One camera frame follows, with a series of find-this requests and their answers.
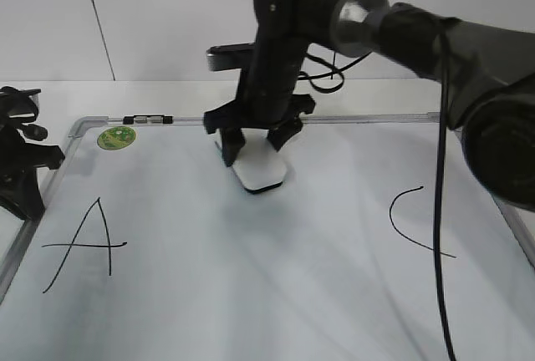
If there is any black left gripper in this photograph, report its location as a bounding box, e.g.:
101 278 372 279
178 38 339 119
1 87 65 221

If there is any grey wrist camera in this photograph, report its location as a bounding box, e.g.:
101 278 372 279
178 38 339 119
206 43 254 72

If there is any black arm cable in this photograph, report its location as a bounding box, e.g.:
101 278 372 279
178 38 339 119
431 18 457 361

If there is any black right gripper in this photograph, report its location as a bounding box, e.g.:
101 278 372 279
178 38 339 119
203 36 315 167

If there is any round green magnet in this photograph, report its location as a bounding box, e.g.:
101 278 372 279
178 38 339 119
97 126 136 150

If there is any white rectangular board eraser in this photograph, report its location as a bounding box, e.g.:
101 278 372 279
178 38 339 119
230 130 288 194

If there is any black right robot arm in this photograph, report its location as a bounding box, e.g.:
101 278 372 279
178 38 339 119
203 0 534 211

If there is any white board with grey frame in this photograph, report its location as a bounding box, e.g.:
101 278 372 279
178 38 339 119
0 113 535 361

